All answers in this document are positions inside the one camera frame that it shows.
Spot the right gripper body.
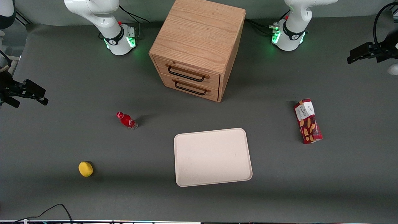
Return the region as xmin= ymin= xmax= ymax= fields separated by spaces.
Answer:
xmin=0 ymin=72 xmax=22 ymax=108

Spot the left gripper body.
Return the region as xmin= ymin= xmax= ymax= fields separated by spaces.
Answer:
xmin=375 ymin=30 xmax=398 ymax=63

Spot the red cookie box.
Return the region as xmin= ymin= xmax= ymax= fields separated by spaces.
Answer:
xmin=294 ymin=99 xmax=323 ymax=145

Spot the cream rectangular tray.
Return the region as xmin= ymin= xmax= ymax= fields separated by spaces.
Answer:
xmin=174 ymin=128 xmax=253 ymax=187

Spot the yellow lemon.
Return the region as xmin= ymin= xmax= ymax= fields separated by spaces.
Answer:
xmin=78 ymin=161 xmax=94 ymax=177

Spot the small red bottle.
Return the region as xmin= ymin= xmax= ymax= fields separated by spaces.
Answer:
xmin=116 ymin=112 xmax=138 ymax=130

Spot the wooden drawer front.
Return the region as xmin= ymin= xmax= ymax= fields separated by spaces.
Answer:
xmin=160 ymin=73 xmax=219 ymax=102
xmin=153 ymin=56 xmax=221 ymax=91

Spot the wooden two-drawer cabinet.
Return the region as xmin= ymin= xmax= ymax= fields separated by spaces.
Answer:
xmin=149 ymin=0 xmax=246 ymax=103

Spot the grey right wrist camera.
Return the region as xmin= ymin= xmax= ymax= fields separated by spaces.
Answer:
xmin=0 ymin=51 xmax=12 ymax=74

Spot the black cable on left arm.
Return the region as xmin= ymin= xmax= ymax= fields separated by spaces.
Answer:
xmin=373 ymin=2 xmax=398 ymax=52

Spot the black cable at table edge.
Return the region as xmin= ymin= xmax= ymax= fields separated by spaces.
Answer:
xmin=12 ymin=204 xmax=74 ymax=224

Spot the black left arm base cable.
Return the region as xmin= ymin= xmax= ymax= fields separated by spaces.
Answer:
xmin=245 ymin=9 xmax=291 ymax=35

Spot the black arm base cable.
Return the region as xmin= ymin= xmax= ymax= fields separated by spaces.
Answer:
xmin=119 ymin=5 xmax=150 ymax=38
xmin=245 ymin=9 xmax=291 ymax=35

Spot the black right arm base cable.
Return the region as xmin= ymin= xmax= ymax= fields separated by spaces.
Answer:
xmin=119 ymin=5 xmax=150 ymax=38

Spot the black metal drawer handle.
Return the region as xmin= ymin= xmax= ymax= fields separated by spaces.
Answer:
xmin=172 ymin=79 xmax=211 ymax=96
xmin=165 ymin=64 xmax=210 ymax=82

